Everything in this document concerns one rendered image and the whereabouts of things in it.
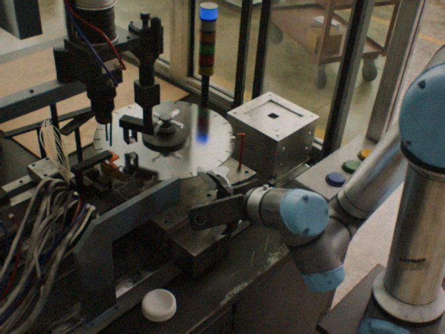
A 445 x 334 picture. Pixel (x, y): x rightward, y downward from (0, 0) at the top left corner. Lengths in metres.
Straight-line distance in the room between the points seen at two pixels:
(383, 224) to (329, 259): 1.65
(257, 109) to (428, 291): 0.78
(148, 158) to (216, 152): 0.15
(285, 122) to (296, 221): 0.60
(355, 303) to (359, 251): 1.21
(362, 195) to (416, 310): 0.21
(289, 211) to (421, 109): 0.30
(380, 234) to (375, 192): 1.57
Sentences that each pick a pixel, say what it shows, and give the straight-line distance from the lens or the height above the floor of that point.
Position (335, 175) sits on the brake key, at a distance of 1.27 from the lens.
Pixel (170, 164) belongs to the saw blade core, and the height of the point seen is 0.95.
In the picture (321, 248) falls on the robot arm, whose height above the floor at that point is 1.01.
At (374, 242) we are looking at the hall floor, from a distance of 2.49.
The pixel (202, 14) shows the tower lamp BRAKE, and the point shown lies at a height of 1.14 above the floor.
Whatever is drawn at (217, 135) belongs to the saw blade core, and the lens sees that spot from 1.27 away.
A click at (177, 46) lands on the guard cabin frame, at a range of 1.84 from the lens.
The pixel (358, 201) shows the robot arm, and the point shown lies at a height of 1.05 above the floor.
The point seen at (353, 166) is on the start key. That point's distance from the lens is 1.31.
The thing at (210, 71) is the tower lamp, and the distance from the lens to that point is 1.48.
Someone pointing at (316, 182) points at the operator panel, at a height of 0.90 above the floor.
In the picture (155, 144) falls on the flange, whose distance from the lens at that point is 1.22.
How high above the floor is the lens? 1.66
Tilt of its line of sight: 37 degrees down
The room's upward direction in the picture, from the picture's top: 4 degrees clockwise
